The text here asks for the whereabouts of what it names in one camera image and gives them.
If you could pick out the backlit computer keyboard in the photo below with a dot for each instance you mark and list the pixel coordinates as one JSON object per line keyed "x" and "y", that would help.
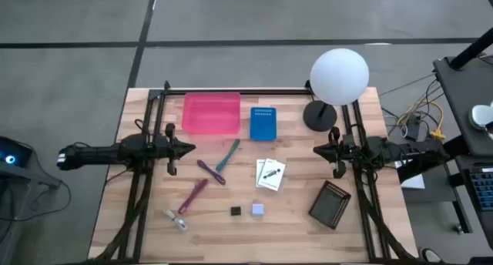
{"x": 483, "y": 188}

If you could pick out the blue plastic basket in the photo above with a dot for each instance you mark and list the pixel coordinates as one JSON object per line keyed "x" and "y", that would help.
{"x": 263, "y": 124}

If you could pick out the small black cube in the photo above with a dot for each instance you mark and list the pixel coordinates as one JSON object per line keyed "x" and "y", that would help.
{"x": 235, "y": 211}

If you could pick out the black pole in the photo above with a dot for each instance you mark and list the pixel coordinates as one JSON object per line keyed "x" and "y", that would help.
{"x": 471, "y": 51}

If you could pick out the white paper sheet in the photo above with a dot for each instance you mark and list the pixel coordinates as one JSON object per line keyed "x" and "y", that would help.
{"x": 414, "y": 182}

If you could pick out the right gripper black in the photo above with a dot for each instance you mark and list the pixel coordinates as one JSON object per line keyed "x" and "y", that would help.
{"x": 343, "y": 149}

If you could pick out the black side desk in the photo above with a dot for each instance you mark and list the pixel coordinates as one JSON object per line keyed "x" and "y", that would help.
{"x": 462, "y": 103}

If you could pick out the white round object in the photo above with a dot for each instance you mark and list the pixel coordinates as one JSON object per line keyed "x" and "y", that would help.
{"x": 481, "y": 116}

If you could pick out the black power box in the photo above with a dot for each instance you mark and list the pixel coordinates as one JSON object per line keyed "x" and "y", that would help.
{"x": 413, "y": 128}

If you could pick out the black device with blue light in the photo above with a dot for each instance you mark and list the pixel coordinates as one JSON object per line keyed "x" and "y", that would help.
{"x": 11, "y": 151}

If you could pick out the black plastic basket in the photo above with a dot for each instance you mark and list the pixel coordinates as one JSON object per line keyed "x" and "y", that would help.
{"x": 329, "y": 205}

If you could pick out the pink translucent plastic bin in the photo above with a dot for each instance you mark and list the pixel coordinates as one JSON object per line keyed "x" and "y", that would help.
{"x": 211, "y": 113}

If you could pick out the small light blue cube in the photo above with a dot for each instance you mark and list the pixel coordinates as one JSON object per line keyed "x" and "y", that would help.
{"x": 258, "y": 209}

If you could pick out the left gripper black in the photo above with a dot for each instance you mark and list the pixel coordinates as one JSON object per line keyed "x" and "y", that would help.
{"x": 169, "y": 147}

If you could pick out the grey stand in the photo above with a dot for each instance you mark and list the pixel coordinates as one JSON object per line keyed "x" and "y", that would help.
{"x": 23, "y": 176}

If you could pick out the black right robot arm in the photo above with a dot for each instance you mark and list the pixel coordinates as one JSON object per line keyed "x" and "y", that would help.
{"x": 404, "y": 153}

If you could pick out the white globe lamp black stand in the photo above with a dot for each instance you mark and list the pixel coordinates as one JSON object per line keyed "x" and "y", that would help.
{"x": 339, "y": 76}

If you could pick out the black aluminium frame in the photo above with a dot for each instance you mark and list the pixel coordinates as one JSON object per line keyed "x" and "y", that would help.
{"x": 277, "y": 91}

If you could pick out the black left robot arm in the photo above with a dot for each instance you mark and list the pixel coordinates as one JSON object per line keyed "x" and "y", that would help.
{"x": 100, "y": 153}

